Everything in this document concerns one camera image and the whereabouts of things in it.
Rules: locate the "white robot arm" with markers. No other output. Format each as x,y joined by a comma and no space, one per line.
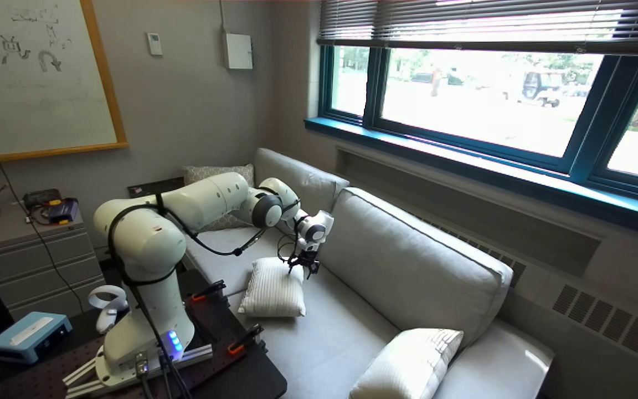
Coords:
142,245

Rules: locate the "black robot table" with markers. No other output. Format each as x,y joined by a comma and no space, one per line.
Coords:
253,377

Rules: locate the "grey sofa seat cushion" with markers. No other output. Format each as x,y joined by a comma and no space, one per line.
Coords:
210,259
333,334

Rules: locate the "grey aluminium base rail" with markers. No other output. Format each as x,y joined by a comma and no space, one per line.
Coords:
186,355

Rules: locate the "wide teal framed window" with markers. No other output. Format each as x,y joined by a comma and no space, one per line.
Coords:
375,80

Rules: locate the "grey sofa back cushion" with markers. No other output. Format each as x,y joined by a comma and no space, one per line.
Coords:
297,170
415,269

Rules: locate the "small cream pleated pillow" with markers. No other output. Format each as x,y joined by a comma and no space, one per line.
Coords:
408,362
271,291

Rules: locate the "black orange clamp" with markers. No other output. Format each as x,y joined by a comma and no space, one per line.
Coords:
244,343
208,291

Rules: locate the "blue and white box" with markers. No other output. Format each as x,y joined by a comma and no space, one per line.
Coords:
30,334

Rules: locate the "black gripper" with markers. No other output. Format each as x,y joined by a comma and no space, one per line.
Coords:
305,251

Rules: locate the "white wall box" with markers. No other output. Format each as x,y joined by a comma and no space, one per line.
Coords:
237,49

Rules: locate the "black and orange device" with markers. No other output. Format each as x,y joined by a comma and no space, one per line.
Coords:
52,209

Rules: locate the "white wall thermostat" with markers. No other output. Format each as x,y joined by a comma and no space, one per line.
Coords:
154,45

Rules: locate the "white drawer cabinet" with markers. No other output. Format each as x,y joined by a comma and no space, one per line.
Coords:
32,259

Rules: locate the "wall heater vent grille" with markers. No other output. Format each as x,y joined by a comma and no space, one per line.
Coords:
614,325

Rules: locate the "dark window blinds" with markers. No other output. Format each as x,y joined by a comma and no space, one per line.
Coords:
482,23

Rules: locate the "wood framed whiteboard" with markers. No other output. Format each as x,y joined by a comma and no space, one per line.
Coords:
32,74

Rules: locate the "grey fabric sofa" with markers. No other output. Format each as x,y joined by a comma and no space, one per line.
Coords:
408,273

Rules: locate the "white VR controller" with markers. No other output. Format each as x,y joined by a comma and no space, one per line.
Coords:
107,301

